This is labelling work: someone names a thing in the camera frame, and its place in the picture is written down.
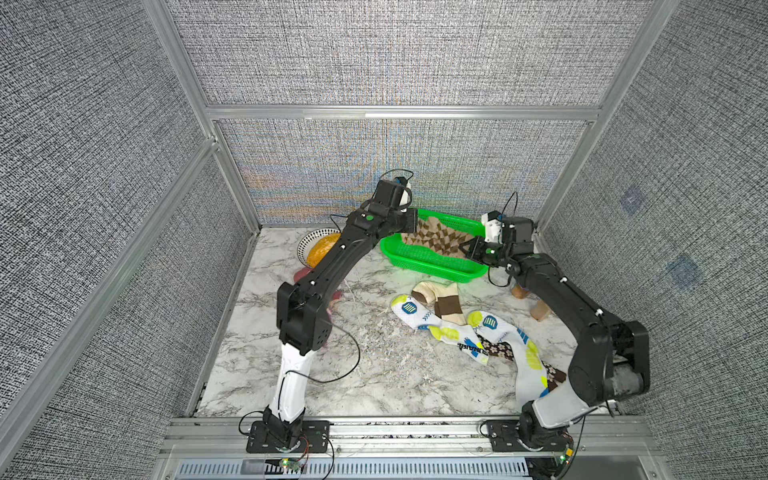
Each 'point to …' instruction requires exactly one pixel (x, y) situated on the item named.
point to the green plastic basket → (428, 262)
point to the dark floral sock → (504, 351)
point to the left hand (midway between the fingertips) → (422, 214)
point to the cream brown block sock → (444, 297)
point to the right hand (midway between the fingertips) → (460, 237)
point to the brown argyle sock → (433, 233)
